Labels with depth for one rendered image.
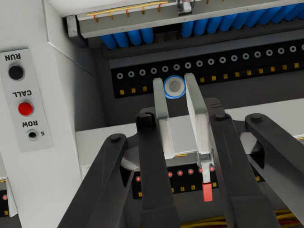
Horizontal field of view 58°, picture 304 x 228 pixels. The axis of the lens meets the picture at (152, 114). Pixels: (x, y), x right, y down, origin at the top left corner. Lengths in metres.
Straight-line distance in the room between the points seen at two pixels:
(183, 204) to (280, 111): 0.32
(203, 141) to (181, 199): 0.44
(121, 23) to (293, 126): 0.25
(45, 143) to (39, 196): 0.07
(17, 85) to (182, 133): 0.21
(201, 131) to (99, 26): 0.25
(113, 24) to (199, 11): 0.11
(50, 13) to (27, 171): 0.20
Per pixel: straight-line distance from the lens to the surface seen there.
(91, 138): 0.36
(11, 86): 0.36
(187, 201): 0.61
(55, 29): 0.36
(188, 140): 0.34
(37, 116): 0.36
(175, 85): 0.21
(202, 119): 0.16
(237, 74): 0.51
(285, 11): 0.46
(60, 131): 0.35
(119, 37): 0.42
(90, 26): 0.38
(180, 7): 0.36
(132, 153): 0.15
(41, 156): 0.37
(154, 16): 0.37
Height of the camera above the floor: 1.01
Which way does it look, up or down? 12 degrees up
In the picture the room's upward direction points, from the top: 171 degrees clockwise
